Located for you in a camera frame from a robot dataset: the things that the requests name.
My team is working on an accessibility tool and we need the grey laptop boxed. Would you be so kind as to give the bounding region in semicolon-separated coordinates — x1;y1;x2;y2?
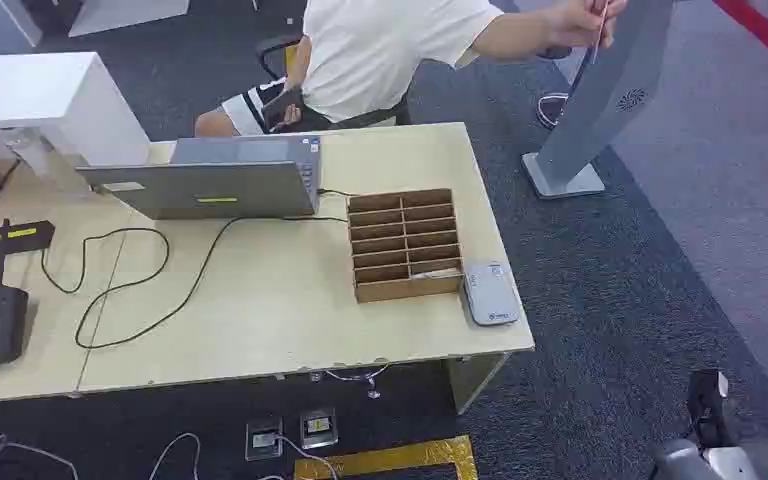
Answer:
75;135;324;221

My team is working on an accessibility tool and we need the white desk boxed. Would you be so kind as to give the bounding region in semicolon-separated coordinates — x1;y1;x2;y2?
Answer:
0;0;191;48

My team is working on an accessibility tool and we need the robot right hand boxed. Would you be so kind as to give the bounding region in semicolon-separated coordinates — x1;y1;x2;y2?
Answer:
648;438;707;480

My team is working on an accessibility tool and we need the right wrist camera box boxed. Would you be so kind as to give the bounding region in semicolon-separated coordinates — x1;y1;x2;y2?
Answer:
686;369;731;448

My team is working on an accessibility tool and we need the white cable under desk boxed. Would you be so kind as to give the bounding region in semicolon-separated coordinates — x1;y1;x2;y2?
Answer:
311;362;392;400

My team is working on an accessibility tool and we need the white cabinet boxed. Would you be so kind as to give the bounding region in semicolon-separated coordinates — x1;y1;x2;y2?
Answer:
0;51;152;167

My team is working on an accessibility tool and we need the grey card reader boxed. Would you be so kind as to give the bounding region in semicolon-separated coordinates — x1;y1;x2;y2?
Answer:
462;260;521;327

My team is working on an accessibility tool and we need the red floor tape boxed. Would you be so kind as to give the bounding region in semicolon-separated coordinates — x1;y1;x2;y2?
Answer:
711;0;768;81

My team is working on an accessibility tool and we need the person's left hand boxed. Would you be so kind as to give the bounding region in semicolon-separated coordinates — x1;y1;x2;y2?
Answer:
546;0;627;51

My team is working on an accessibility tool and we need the grey kiosk stand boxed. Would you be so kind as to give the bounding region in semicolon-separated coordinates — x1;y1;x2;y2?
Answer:
521;0;677;200

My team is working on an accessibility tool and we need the long black cable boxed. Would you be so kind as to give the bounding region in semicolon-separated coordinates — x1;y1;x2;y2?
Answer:
40;213;351;350

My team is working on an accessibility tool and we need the yellow floor tape frame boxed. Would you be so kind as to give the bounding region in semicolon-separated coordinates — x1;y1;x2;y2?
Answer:
293;435;479;480

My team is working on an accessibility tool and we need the pale desk leg panel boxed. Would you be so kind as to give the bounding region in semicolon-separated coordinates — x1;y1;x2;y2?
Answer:
446;352;511;415

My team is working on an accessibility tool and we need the white floor cable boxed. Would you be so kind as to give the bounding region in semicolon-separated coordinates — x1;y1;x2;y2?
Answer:
271;433;339;480
148;432;203;480
0;433;81;480

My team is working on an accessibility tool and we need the black office chair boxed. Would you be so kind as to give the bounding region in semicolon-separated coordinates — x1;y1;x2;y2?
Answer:
254;34;412;130

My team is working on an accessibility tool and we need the person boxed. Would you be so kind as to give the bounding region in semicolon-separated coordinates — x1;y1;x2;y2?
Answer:
193;0;627;137

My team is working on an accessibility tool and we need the coiled floor cable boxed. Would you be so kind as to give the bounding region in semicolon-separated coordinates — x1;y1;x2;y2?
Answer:
534;49;591;130

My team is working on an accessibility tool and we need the wooden card box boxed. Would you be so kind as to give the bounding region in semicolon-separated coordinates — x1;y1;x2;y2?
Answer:
346;188;465;305

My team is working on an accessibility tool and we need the dark smartphone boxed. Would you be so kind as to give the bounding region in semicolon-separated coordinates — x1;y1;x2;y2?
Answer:
261;87;306;132

